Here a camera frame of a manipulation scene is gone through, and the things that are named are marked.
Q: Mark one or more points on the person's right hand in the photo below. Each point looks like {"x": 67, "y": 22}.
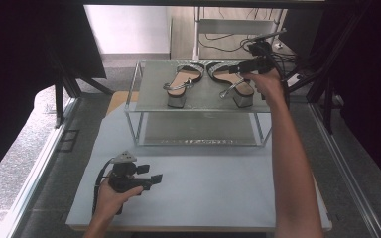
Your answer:
{"x": 268, "y": 86}

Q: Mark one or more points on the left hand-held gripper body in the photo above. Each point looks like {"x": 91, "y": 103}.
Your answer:
{"x": 124, "y": 178}

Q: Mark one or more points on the two-tier metal shoe rack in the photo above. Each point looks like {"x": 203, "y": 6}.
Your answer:
{"x": 201, "y": 122}

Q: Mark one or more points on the black metal frame post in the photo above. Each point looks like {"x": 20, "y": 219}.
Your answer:
{"x": 59, "y": 102}

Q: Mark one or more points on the white panel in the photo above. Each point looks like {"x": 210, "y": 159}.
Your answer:
{"x": 129, "y": 29}

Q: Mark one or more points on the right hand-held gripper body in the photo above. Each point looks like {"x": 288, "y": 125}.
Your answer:
{"x": 264, "y": 49}

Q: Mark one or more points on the person's left hand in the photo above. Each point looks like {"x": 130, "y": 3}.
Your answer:
{"x": 112, "y": 200}

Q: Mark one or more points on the white metal stand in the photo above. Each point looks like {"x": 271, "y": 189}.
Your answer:
{"x": 234, "y": 25}

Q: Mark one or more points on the light grey table sheet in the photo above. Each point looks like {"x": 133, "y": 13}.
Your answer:
{"x": 198, "y": 205}

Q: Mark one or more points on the black curtain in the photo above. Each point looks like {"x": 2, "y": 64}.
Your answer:
{"x": 370, "y": 82}
{"x": 13, "y": 66}

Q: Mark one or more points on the aluminium frame rail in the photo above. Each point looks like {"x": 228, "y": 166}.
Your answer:
{"x": 347, "y": 172}
{"x": 36, "y": 178}

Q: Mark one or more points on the silver sandal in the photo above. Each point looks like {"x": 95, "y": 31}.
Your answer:
{"x": 233, "y": 84}
{"x": 182, "y": 82}

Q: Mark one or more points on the white power strip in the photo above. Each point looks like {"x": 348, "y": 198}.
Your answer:
{"x": 294, "y": 79}

